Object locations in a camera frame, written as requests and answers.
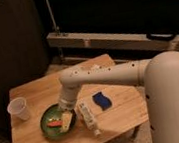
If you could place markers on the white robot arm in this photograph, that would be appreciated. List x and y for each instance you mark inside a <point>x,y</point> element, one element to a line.
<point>160,78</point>

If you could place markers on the green round plate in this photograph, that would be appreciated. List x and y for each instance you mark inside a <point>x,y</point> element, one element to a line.
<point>52,115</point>

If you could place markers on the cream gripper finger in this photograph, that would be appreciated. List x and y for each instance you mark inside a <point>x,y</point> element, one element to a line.
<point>66,119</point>

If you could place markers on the metal vertical pole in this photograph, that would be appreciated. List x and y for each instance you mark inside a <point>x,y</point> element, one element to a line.
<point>55,27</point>

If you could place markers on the wooden folding table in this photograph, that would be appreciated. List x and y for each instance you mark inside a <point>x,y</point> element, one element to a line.
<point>118,109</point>

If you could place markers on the white toothpaste tube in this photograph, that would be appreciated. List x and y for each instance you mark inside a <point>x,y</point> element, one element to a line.
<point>89,118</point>

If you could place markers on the white plastic cup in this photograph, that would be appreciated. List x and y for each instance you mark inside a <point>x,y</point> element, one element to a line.
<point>18,107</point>

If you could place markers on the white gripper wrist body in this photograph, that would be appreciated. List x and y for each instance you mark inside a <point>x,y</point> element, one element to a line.
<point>68,97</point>

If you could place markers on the orange carrot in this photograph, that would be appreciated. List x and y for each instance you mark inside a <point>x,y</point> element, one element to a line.
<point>54,124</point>

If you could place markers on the blue sponge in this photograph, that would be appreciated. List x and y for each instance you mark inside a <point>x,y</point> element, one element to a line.
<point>102,101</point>

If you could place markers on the black case handle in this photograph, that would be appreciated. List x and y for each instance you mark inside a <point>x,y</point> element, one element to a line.
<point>160,37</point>

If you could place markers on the long grey case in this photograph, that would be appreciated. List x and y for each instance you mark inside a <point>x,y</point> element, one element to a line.
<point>110,41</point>

